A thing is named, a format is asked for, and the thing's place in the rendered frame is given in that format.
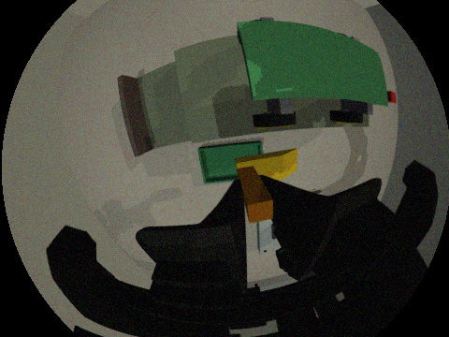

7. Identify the yellow wedge with orange handle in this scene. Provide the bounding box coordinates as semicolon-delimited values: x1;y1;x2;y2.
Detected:
236;149;297;224

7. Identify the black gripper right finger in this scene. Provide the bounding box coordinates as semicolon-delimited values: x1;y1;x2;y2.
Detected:
258;175;382;281

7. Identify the green trolley with black wheels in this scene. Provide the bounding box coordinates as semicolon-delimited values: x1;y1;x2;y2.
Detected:
237;16;389;128

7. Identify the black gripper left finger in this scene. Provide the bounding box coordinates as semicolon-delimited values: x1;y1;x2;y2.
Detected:
135;179;248;295

